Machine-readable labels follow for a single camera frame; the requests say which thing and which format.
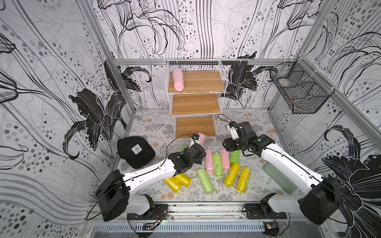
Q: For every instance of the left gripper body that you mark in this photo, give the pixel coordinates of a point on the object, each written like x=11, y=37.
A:
x=198, y=160

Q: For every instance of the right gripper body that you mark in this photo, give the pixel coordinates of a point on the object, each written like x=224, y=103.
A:
x=238, y=131

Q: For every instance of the pink trash bag roll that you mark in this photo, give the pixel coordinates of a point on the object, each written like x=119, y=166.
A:
x=178, y=79
x=201, y=138
x=225, y=159
x=208, y=161

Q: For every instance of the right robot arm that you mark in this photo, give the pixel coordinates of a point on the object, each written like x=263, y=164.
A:
x=320, y=194

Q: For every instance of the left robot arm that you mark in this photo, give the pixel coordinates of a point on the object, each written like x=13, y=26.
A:
x=118, y=192

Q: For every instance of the yellow trash bag roll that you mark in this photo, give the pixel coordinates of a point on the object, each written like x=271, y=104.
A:
x=183, y=180
x=243, y=180
x=232, y=174
x=174, y=185

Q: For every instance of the black baseball cap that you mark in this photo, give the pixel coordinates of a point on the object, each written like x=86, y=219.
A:
x=136, y=151

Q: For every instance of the green tissue box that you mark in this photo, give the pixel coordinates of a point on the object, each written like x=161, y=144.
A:
x=286, y=184

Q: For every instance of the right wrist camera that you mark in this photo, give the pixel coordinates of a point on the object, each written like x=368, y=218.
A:
x=233, y=132

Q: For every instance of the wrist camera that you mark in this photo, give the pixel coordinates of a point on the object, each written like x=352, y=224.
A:
x=194, y=139
x=233, y=132

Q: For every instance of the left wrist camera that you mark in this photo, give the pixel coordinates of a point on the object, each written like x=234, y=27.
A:
x=194, y=139

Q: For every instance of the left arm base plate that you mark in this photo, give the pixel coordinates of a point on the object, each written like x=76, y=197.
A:
x=157, y=213

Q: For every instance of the white wire wooden shelf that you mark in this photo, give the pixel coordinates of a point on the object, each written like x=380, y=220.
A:
x=195, y=108

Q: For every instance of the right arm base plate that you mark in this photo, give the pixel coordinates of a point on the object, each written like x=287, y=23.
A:
x=258, y=211

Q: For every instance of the white slotted cable duct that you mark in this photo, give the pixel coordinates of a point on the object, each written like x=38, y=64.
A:
x=182, y=227

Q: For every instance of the black wire wall basket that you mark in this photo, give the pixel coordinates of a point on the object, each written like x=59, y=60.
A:
x=298, y=87

